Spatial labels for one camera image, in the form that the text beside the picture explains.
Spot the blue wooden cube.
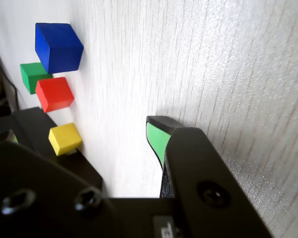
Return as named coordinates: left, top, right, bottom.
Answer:
left=35, top=22, right=84, bottom=74

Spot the green wooden cube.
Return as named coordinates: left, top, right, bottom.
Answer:
left=19, top=62, right=53, bottom=95

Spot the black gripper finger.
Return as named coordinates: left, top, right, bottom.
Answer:
left=146, top=115, right=274, bottom=238
left=0, top=130, right=120, bottom=238

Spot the red wooden cube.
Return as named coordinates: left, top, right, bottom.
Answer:
left=35, top=76, right=75, bottom=114

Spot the yellow wooden cube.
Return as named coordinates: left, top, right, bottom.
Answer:
left=48, top=122, right=82, bottom=157

